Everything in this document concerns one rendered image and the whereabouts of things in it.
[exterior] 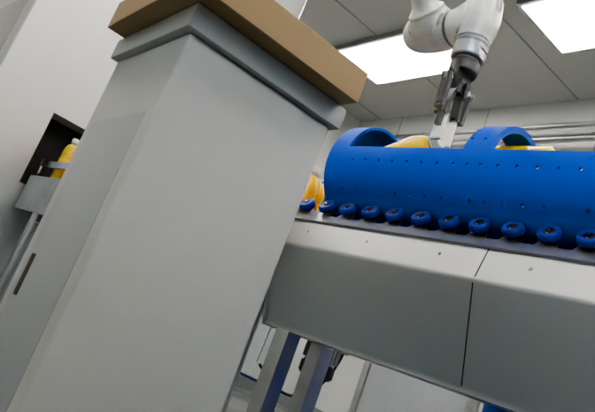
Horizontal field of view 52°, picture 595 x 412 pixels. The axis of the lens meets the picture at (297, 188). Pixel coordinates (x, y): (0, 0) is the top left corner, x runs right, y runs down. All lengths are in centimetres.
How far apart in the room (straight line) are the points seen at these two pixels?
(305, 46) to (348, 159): 65
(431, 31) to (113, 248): 115
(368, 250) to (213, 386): 59
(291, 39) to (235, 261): 35
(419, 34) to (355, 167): 44
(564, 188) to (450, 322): 34
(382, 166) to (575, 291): 56
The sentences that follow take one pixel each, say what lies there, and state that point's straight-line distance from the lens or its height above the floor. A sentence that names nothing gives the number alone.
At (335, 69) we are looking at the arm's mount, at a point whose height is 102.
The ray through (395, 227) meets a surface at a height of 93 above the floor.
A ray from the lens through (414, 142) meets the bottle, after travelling 156.
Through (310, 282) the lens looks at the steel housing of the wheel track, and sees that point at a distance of 154.
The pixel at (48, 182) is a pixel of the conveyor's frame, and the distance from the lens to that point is 283.
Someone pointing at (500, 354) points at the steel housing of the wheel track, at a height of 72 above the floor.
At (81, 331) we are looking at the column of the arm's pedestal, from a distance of 88.
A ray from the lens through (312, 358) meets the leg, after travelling 169.
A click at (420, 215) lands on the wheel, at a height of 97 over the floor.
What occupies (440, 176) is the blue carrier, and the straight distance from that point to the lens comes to 140.
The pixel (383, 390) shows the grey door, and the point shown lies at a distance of 576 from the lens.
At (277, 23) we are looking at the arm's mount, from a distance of 96.
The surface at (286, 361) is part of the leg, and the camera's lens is 159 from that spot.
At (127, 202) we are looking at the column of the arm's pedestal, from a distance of 88.
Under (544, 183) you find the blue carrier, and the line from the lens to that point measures 129.
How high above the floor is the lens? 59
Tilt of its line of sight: 14 degrees up
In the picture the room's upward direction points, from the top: 21 degrees clockwise
